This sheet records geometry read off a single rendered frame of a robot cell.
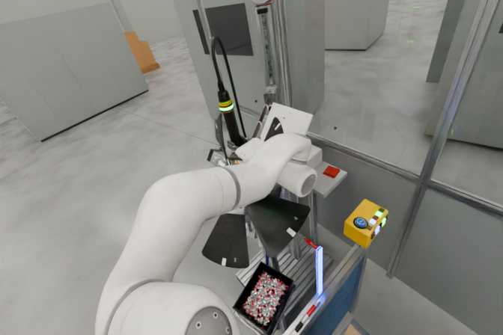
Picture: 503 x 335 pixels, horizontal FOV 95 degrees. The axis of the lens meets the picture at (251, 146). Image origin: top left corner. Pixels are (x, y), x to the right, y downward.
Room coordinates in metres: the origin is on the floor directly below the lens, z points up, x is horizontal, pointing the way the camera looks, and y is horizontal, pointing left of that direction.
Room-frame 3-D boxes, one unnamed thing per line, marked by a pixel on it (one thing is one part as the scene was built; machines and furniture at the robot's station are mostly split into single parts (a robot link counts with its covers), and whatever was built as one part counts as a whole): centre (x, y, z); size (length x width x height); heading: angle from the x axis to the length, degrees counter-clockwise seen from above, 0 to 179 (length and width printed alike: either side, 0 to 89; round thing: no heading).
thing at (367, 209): (0.54, -0.39, 1.02); 0.16 x 0.10 x 0.11; 123
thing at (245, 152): (0.59, -0.01, 1.46); 0.11 x 0.10 x 0.07; 34
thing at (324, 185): (1.08, -0.35, 0.85); 0.36 x 0.24 x 0.03; 33
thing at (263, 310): (0.42, 0.09, 0.84); 0.19 x 0.14 x 0.04; 138
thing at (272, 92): (1.26, -0.18, 1.35); 0.10 x 0.07 x 0.08; 158
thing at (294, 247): (0.98, -0.16, 0.58); 0.09 x 0.04 x 1.15; 33
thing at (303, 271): (0.90, -0.04, 0.04); 0.62 x 0.46 x 0.08; 123
